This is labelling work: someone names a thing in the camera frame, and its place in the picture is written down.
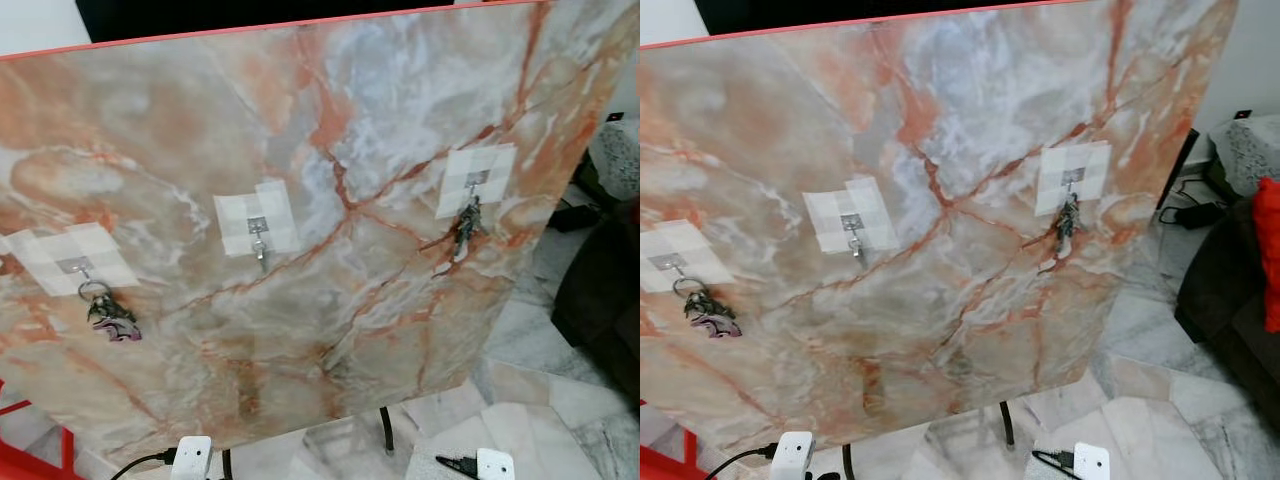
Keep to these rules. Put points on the red plastic stool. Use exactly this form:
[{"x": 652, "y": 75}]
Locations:
[
  {"x": 30, "y": 468},
  {"x": 660, "y": 470}
]

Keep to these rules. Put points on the dark fabric sofa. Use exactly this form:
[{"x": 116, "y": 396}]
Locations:
[
  {"x": 1220, "y": 300},
  {"x": 600, "y": 300}
]

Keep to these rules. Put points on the red pillow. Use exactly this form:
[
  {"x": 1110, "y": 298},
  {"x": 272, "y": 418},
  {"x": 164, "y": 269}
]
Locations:
[{"x": 1270, "y": 250}]

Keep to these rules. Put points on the grey speckled cushion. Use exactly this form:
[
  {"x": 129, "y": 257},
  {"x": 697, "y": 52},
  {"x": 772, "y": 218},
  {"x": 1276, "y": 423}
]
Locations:
[
  {"x": 620, "y": 160},
  {"x": 1250, "y": 155}
]

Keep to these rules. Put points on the black television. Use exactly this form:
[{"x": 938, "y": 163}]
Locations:
[
  {"x": 880, "y": 12},
  {"x": 260, "y": 15}
]

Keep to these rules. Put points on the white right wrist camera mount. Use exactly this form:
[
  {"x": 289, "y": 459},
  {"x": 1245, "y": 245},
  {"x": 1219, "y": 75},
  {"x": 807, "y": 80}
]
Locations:
[
  {"x": 1091, "y": 463},
  {"x": 495, "y": 465}
]

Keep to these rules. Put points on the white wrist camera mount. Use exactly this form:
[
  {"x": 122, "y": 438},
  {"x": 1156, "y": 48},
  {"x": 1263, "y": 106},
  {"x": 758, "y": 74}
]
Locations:
[
  {"x": 797, "y": 457},
  {"x": 1091, "y": 463},
  {"x": 192, "y": 460},
  {"x": 495, "y": 465}
]

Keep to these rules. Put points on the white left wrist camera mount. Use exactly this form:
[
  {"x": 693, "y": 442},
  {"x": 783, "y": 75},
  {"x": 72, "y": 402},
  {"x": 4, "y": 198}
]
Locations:
[
  {"x": 797, "y": 457},
  {"x": 192, "y": 460}
]

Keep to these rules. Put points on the silver adhesive wall hook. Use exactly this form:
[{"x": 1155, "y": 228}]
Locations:
[
  {"x": 668, "y": 262},
  {"x": 1073, "y": 176},
  {"x": 478, "y": 178},
  {"x": 850, "y": 222},
  {"x": 75, "y": 265},
  {"x": 258, "y": 225}
]

